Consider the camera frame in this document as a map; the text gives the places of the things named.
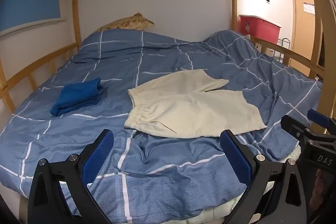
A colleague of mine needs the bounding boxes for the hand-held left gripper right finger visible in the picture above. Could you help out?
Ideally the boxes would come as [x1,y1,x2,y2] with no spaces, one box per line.
[220,130,307,224]

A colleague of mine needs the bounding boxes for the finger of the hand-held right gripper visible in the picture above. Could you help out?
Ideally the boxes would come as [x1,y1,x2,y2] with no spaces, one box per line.
[307,109,336,134]
[280,114,313,140]

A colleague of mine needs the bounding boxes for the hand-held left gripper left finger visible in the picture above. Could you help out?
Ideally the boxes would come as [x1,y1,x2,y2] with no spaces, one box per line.
[28,129,114,224]

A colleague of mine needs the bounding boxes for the cream pants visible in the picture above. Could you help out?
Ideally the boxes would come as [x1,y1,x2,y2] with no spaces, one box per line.
[124,69,268,139]

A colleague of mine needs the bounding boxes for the person's right hand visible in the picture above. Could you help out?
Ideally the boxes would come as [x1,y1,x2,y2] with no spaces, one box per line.
[314,169,326,205]

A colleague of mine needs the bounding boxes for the folded blue cloth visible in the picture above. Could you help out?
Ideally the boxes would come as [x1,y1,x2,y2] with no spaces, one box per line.
[50,77,104,117]

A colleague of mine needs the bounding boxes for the wooden door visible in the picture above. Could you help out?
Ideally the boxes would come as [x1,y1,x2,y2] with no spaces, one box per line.
[289,0,319,59]

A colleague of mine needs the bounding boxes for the red storage bin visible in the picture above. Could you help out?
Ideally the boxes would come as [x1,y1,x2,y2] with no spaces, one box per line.
[238,14,282,45]

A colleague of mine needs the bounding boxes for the paper sheet on door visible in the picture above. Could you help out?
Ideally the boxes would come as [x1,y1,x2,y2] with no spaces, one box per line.
[303,2,315,15]

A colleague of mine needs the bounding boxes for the blue checked duvet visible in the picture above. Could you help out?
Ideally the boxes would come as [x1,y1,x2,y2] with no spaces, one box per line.
[0,29,323,223]

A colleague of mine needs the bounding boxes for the brown patterned pillow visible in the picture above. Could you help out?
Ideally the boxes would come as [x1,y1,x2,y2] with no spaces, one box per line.
[93,12,155,33]

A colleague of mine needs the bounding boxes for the wire rack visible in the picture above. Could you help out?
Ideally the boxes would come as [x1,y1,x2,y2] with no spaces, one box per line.
[278,38,291,64]

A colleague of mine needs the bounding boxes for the white window frame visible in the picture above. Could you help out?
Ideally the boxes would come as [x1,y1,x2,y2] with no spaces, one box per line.
[0,17,66,39]

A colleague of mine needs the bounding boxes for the wooden bunk bed frame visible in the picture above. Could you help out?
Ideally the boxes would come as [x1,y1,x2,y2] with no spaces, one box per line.
[0,0,336,119]

